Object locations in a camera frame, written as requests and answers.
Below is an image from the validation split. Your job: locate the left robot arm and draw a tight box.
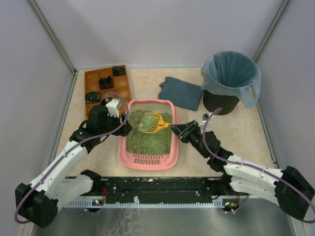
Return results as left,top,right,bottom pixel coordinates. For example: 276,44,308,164
14,100,132,228

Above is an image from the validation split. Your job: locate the purple cable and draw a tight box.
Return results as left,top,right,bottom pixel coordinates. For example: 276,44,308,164
201,107,315,224
13,91,128,224

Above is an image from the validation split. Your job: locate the black coiled item middle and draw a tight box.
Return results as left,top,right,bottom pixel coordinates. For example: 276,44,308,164
98,76,113,90

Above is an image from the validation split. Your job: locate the black trash bin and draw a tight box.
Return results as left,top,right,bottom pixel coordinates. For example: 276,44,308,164
203,90,240,116

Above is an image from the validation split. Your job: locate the blue plastic bin liner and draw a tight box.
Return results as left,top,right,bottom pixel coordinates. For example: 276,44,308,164
201,51,261,108

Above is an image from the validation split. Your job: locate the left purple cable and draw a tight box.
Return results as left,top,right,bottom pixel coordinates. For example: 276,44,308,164
13,91,128,224

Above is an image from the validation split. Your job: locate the green cat litter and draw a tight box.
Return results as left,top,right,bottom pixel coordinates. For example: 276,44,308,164
126,109,172,155

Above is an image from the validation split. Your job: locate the wooden compartment tray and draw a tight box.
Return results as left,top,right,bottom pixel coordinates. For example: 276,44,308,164
84,65,132,116

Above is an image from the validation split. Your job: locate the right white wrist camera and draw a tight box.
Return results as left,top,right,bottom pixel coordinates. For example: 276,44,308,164
202,113,209,121

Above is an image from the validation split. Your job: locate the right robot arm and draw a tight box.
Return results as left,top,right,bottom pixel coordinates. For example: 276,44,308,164
169,120,315,223

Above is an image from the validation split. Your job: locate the black green coiled item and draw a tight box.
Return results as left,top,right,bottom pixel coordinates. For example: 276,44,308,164
85,91,100,104

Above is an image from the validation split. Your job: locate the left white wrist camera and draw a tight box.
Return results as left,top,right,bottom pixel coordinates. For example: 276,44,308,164
105,98,122,118

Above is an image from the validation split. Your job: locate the pink litter box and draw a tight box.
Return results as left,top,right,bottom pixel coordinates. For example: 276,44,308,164
118,99,180,171

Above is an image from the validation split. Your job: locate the yellow plastic litter scoop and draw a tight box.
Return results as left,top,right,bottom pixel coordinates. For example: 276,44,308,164
138,112,170,134

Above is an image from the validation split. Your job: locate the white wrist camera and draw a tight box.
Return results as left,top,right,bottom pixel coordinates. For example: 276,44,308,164
202,113,209,121
105,98,122,118

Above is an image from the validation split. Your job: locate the folded grey-blue cloth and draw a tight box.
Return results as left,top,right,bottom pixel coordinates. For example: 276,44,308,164
158,77,203,111

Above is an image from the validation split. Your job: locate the black metal base rail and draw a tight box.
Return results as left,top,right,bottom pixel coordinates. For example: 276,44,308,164
53,176,249,209

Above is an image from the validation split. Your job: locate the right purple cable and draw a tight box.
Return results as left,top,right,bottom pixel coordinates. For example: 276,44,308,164
201,107,315,224

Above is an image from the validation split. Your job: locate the black coiled item top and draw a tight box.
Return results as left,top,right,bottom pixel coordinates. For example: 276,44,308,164
112,65,126,77

